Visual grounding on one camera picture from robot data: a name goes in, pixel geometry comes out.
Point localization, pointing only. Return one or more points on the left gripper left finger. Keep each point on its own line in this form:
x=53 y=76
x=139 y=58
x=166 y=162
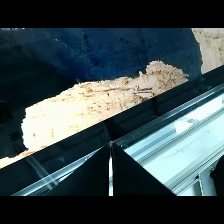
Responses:
x=90 y=176

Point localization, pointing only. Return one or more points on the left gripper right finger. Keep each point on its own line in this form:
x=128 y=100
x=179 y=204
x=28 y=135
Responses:
x=133 y=180

